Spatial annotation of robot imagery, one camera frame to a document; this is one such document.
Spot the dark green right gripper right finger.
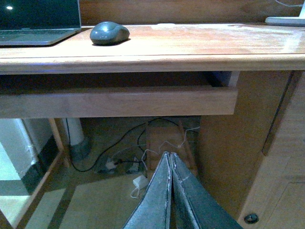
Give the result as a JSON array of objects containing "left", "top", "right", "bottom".
[{"left": 171, "top": 153, "right": 241, "bottom": 229}]

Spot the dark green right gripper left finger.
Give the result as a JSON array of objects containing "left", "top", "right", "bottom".
[{"left": 123, "top": 152, "right": 172, "bottom": 229}]

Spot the dark grey computer mouse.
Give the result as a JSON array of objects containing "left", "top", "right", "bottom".
[{"left": 90, "top": 21, "right": 130, "bottom": 46}]

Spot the white power adapter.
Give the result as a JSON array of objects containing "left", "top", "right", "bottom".
[{"left": 133, "top": 175, "right": 149, "bottom": 190}]

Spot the power strip with plugs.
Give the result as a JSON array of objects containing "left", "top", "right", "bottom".
[{"left": 94, "top": 157, "right": 142, "bottom": 174}]

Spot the round cabinet knob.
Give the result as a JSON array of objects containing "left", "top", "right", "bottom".
[{"left": 244, "top": 213, "right": 259, "bottom": 224}]

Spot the wooden rolling stand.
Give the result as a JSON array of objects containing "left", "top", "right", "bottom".
[{"left": 144, "top": 122, "right": 199, "bottom": 179}]

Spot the wooden desk cabinet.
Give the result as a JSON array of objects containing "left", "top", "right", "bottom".
[{"left": 198, "top": 71, "right": 305, "bottom": 229}]

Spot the white pipe with grey base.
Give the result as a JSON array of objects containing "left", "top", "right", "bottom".
[{"left": 62, "top": 118, "right": 91, "bottom": 162}]

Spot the wooden keyboard tray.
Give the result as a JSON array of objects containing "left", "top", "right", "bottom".
[{"left": 0, "top": 71, "right": 239, "bottom": 118}]

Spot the white flat device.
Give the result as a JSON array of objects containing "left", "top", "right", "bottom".
[{"left": 265, "top": 17, "right": 305, "bottom": 27}]

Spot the grey laptop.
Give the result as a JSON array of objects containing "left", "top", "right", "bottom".
[{"left": 0, "top": 0, "right": 81, "bottom": 46}]

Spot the white thin cable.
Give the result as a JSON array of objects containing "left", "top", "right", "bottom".
[{"left": 130, "top": 127, "right": 200, "bottom": 198}]

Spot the black floor cable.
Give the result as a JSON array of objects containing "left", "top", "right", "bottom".
[{"left": 65, "top": 117, "right": 191, "bottom": 172}]

